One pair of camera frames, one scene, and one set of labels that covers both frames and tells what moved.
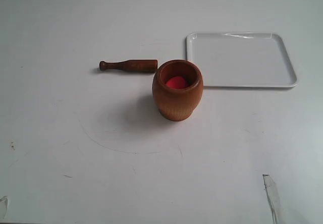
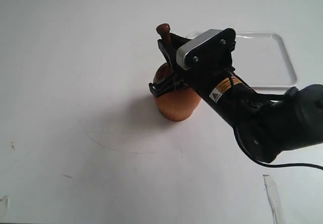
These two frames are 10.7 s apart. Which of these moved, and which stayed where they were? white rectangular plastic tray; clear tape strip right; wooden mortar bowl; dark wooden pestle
Moved: dark wooden pestle
Stayed: wooden mortar bowl; white rectangular plastic tray; clear tape strip right
